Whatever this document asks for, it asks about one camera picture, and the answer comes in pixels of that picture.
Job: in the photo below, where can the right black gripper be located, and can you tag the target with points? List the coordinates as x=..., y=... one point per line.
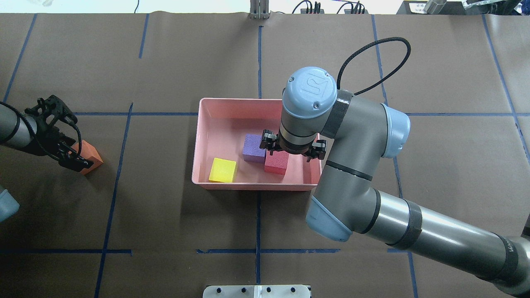
x=269, y=141

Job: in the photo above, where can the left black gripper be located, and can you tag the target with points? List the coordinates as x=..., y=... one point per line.
x=44, y=140

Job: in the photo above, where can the orange foam cube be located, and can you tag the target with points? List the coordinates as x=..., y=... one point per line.
x=90, y=153

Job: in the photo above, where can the red foam cube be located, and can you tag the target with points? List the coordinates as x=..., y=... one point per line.
x=276, y=163

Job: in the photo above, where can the purple foam cube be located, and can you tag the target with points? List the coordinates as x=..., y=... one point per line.
x=251, y=151

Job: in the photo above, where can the yellow foam cube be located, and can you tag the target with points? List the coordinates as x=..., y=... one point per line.
x=223, y=171

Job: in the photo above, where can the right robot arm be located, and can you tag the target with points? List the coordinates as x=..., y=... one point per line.
x=352, y=134

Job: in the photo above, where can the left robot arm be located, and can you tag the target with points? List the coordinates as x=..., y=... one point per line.
x=18, y=130

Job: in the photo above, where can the pink plastic bin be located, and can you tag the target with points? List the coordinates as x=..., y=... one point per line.
x=221, y=129

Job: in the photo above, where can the aluminium frame post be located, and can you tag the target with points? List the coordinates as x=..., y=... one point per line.
x=259, y=9

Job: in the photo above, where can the white mast base plate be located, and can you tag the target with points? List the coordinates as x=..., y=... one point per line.
x=258, y=291

